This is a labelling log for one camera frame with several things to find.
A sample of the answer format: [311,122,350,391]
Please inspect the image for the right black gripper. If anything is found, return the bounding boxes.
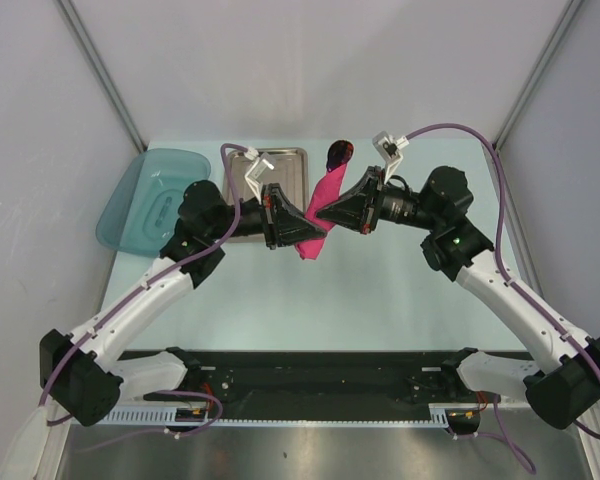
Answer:
[316,167,440,236]

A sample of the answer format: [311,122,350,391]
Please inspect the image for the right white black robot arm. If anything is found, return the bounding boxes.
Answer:
[317,166,600,430]

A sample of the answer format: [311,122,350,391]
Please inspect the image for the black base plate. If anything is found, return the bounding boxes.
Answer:
[124,349,531,421]

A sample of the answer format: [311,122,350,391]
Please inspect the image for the white cable duct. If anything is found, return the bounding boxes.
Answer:
[97,405,449,429]

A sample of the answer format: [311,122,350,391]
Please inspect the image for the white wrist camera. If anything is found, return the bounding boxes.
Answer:
[372,131,409,183]
[244,147,275,202]

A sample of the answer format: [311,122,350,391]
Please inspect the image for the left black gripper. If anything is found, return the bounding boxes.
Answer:
[207,184,325,250]

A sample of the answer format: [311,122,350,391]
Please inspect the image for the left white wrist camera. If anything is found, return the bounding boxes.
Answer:
[244,147,275,202]

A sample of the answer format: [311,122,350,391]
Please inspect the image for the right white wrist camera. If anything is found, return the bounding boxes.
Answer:
[372,131,409,183]

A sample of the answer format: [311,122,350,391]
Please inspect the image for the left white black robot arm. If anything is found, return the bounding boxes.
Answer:
[39,180,327,427]

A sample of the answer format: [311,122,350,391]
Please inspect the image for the pink paper napkin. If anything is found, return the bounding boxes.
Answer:
[295,164,347,260]

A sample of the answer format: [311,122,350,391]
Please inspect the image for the left aluminium corner post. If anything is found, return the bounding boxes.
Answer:
[54,0,147,153]

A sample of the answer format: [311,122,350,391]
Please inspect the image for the teal plastic container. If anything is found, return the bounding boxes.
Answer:
[95,148,211,258]

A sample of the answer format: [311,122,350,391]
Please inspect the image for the steel tray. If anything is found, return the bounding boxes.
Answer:
[222,146,311,244]

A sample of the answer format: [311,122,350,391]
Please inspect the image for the right aluminium corner post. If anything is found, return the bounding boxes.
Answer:
[492,0,588,151]

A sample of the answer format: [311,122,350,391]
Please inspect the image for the aluminium corner post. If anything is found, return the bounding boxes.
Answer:
[54,0,147,153]
[492,0,588,151]

